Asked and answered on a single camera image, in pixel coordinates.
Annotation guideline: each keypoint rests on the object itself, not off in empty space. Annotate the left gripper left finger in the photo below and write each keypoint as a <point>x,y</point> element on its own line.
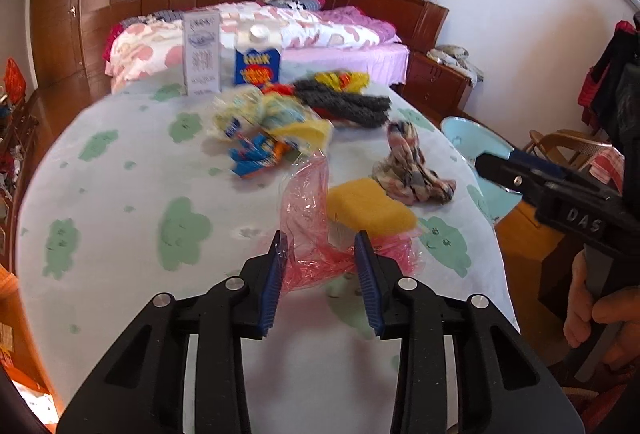
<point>271,280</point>

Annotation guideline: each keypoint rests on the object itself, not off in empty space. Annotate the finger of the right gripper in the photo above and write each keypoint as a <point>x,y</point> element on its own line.
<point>507,175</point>
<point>533,163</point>

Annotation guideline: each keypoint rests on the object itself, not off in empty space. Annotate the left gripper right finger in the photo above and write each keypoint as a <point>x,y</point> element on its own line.
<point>370,278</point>

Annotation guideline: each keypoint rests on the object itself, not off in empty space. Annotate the pink plastic bag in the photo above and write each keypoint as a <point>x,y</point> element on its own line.
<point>311,259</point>

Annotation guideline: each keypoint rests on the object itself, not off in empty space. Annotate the plaid cloth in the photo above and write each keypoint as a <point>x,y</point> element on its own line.
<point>403,174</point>

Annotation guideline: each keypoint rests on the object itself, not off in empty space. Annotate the orange blue snack bag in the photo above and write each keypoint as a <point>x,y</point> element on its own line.
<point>257,153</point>

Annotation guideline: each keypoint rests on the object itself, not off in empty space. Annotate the right hand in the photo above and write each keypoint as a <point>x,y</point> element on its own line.
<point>622,306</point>

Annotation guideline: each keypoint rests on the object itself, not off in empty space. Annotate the wicker folding chair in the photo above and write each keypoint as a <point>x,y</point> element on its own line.
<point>570,149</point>

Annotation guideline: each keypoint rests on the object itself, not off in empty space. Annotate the striped pink towel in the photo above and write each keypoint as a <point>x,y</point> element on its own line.
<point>607,167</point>

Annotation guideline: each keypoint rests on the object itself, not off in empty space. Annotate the yellow sponge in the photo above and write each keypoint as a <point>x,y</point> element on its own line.
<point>363,206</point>

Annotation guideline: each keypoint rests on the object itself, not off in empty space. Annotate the wooden nightstand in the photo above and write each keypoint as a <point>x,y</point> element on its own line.
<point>435,90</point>

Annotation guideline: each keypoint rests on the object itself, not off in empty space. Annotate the hanging dark clothes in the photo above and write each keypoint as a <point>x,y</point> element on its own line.
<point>598,96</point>

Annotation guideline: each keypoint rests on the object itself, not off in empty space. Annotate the grey clothes pile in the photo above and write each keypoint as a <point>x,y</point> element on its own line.
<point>456,58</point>

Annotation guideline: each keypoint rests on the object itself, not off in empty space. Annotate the white green patterned tablecloth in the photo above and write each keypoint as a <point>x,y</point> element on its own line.
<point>137,198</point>

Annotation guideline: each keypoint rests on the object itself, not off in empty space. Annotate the pink bed sheet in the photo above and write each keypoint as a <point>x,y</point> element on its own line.
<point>385,64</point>

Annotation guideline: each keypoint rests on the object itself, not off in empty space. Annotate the blue milk carton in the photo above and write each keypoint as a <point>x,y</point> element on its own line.
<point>258,50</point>

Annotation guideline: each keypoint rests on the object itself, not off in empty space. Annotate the white tall carton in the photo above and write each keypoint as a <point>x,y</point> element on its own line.
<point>201,52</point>

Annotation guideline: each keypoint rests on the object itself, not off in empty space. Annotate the heart patterned quilt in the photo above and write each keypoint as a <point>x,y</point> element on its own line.
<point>343,38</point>

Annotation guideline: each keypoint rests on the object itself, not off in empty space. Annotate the cluttered wooden side table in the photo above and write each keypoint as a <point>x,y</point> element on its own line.
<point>26,368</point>

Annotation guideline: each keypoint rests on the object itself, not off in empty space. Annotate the red bag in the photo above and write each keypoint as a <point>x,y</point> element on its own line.
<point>14,82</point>

